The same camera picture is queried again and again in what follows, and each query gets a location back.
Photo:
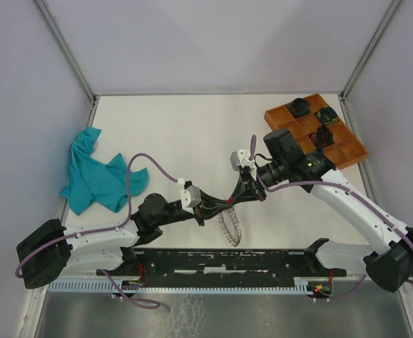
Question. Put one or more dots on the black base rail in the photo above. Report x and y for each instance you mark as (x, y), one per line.
(210, 268)

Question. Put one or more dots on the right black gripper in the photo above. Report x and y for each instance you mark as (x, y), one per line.
(245, 178)

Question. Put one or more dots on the orange compartment tray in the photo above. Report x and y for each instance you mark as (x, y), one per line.
(314, 123)

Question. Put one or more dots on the left aluminium frame post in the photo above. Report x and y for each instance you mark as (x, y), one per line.
(56, 33)

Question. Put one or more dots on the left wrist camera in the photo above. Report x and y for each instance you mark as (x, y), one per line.
(190, 195)

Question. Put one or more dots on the aluminium frame post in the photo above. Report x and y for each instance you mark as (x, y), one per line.
(56, 33)
(381, 29)

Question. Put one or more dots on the right aluminium frame post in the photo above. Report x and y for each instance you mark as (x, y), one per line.
(381, 29)

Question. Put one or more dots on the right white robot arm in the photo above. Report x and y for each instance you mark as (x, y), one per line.
(387, 258)

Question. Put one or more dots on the black round part top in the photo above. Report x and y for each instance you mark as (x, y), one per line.
(298, 107)

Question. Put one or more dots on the teal cloth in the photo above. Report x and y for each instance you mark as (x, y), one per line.
(91, 181)

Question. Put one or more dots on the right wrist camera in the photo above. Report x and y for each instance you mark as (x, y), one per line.
(241, 159)

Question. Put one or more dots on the black round part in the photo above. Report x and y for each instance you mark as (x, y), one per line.
(298, 107)
(322, 137)

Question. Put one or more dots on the green yellow round part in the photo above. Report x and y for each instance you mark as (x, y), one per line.
(327, 116)

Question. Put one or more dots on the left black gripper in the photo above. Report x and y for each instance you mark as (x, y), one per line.
(199, 214)

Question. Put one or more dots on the black round part lower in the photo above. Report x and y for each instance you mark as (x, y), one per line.
(322, 137)

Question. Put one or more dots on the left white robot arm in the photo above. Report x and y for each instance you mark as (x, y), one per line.
(54, 250)

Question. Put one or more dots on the silver keyring with keys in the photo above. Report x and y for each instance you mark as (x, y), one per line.
(230, 226)

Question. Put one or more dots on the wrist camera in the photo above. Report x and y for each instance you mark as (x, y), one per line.
(241, 159)
(190, 195)

